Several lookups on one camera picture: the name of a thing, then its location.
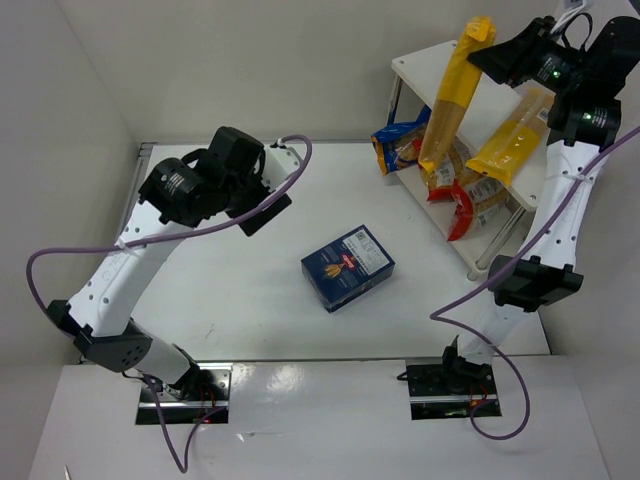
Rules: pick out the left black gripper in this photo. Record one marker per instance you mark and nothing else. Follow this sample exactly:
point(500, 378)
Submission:
point(265, 215)

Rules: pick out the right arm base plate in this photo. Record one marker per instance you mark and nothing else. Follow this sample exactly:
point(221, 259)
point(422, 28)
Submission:
point(435, 394)

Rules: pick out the yellow spaghetti bag on shelf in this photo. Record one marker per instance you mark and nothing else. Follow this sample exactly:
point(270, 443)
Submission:
point(516, 139)

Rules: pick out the yellow spaghetti bag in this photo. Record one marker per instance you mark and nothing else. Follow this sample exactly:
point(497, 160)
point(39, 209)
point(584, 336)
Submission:
point(516, 139)
point(456, 90)

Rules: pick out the blue Barilla pasta box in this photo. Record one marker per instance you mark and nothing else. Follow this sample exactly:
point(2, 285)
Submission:
point(347, 267)

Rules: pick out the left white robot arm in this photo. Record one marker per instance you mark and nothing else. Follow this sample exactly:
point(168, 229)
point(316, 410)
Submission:
point(233, 175)

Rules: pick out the blue pasta bag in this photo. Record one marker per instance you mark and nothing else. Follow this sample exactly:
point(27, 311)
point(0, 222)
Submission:
point(397, 145)

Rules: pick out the white two-tier shelf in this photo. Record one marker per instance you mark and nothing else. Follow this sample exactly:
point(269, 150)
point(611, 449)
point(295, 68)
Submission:
point(422, 72)

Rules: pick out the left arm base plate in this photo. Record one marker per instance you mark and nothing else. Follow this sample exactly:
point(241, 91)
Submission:
point(209, 401)

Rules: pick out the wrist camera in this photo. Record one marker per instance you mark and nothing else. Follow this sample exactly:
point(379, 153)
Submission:
point(281, 162)
point(568, 9)

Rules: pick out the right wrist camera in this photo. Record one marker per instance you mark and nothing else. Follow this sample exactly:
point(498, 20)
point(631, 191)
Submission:
point(568, 9)

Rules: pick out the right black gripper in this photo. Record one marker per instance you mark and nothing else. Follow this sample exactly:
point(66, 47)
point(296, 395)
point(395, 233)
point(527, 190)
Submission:
point(523, 57)

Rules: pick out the red pasta bag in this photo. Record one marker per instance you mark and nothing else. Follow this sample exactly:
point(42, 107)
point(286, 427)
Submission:
point(478, 199)
point(440, 181)

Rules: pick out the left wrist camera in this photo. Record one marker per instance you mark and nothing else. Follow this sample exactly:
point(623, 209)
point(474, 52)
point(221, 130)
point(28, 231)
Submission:
point(281, 162)

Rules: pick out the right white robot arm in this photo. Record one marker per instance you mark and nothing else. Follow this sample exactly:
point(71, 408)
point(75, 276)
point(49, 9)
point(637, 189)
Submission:
point(584, 120)

